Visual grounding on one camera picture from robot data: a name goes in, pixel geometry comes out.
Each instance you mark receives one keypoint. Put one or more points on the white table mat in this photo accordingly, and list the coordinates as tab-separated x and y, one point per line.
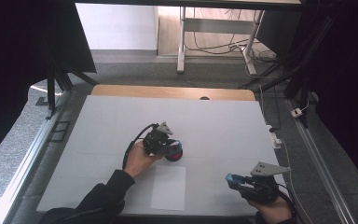
217	124

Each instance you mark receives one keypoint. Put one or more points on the small white adapter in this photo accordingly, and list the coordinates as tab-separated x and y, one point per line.
296	112

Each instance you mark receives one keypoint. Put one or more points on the aluminium rail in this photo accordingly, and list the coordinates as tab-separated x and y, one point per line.
28	158
317	161

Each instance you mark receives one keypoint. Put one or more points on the white paper sheet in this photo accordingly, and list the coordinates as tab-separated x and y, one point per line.
168	189

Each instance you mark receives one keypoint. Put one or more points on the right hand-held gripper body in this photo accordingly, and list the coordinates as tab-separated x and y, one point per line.
261	186

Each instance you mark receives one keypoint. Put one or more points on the wooden table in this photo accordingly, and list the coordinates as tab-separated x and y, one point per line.
155	91

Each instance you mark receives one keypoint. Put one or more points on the person's left hand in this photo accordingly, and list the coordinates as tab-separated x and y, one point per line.
140	160

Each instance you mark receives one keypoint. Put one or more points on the white power strip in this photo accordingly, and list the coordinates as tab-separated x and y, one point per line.
275	138

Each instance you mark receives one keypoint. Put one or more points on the black curtain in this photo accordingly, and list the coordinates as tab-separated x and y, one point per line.
348	93
18	62

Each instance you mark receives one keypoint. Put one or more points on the blue stamp cap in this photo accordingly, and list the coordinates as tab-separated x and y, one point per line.
231	178

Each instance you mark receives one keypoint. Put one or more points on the round red ink pad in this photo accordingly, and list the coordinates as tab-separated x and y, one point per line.
175	155

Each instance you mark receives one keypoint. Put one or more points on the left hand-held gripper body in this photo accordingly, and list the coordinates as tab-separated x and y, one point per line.
156	141

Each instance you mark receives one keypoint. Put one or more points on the person's right hand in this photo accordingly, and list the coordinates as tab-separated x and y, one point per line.
273	213

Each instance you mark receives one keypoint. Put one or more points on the black floor bracket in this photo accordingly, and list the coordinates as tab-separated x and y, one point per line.
60	131

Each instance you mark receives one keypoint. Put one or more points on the black metal stand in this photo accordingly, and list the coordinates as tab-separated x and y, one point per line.
51	90
295	71

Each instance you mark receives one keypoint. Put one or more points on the white desk frame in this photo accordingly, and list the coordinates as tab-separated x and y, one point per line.
181	46

